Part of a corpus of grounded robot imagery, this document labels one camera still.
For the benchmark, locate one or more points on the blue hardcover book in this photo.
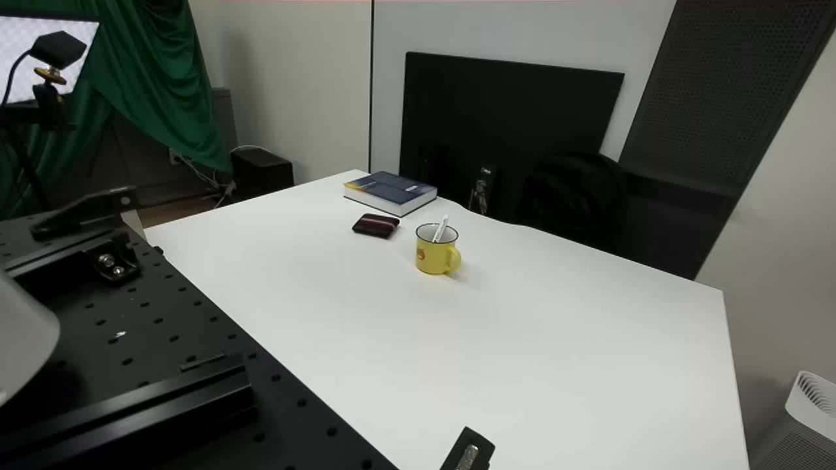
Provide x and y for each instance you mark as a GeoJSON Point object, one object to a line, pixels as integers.
{"type": "Point", "coordinates": [388, 189]}

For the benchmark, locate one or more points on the yellow enamel mug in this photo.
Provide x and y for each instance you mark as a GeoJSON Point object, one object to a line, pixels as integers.
{"type": "Point", "coordinates": [431, 256]}

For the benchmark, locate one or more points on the black perforated breadboard base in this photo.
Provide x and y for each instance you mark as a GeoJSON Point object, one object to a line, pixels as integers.
{"type": "Point", "coordinates": [158, 329]}

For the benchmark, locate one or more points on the green curtain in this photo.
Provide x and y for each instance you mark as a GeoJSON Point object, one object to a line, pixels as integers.
{"type": "Point", "coordinates": [148, 80]}

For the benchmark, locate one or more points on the black speaker box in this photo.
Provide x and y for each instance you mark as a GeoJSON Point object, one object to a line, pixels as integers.
{"type": "Point", "coordinates": [263, 170]}

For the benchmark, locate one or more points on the white slatted bin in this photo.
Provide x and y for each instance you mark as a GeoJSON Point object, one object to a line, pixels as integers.
{"type": "Point", "coordinates": [814, 406]}

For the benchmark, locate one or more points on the dark grey partition panel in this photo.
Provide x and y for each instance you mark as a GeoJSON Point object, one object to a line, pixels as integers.
{"type": "Point", "coordinates": [723, 104]}

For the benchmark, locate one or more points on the black lever clamp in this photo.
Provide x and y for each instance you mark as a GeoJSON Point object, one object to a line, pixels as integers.
{"type": "Point", "coordinates": [83, 212]}

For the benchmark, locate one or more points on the black wallet with red stripe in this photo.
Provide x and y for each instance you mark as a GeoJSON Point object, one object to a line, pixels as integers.
{"type": "Point", "coordinates": [375, 225]}

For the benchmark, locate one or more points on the small tripod with camera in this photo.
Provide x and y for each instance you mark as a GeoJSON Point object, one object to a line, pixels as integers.
{"type": "Point", "coordinates": [481, 185]}

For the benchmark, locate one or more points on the white rounded robot base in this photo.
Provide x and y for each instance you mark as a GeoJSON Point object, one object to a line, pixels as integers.
{"type": "Point", "coordinates": [21, 336]}

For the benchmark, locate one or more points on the black camera on stand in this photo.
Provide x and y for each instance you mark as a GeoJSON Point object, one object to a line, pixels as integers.
{"type": "Point", "coordinates": [52, 47]}

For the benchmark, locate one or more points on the small black metal bracket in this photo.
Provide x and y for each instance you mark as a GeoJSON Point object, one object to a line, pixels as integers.
{"type": "Point", "coordinates": [113, 261]}

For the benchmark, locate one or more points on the black table clamp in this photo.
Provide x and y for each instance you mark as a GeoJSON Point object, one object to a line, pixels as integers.
{"type": "Point", "coordinates": [467, 453]}

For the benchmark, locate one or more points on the large black board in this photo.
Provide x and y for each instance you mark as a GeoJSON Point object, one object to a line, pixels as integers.
{"type": "Point", "coordinates": [487, 114]}

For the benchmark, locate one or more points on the black office chair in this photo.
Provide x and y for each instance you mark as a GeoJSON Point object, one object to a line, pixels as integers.
{"type": "Point", "coordinates": [575, 197]}

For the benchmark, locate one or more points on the black aluminium rail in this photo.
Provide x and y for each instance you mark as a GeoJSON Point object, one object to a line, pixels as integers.
{"type": "Point", "coordinates": [132, 413]}

